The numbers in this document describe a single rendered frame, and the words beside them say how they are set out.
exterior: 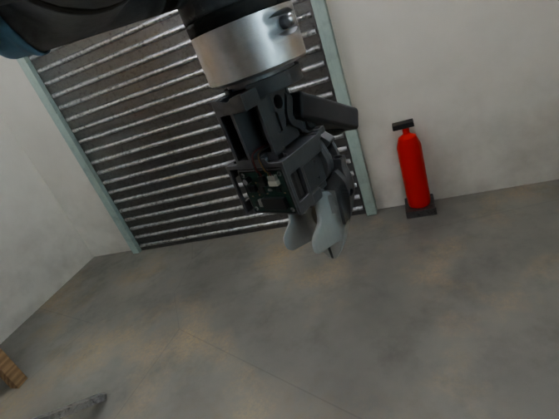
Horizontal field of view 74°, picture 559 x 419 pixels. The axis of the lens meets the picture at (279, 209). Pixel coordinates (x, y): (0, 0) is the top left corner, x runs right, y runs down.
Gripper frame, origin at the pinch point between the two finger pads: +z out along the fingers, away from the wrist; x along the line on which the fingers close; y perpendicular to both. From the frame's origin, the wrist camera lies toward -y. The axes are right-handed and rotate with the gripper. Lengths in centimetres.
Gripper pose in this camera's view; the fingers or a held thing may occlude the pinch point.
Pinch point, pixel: (333, 244)
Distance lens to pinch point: 43.4
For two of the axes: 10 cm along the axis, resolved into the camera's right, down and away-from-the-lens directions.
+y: -5.7, 5.3, -6.3
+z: 3.4, 8.5, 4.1
